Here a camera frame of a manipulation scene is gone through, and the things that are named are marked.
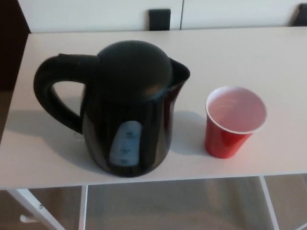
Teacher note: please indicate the dark brown wooden panel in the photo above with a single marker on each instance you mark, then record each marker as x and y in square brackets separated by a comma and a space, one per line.
[9, 36]

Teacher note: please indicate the white table leg frame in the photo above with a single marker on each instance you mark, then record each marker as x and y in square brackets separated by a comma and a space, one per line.
[26, 201]

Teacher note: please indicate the red plastic cup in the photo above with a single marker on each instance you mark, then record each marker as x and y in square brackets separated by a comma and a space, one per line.
[223, 143]

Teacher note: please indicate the black electric kettle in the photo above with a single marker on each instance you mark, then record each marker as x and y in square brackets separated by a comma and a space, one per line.
[124, 95]

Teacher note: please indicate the grey mesh under-table shelf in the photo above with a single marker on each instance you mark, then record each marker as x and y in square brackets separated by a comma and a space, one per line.
[168, 206]

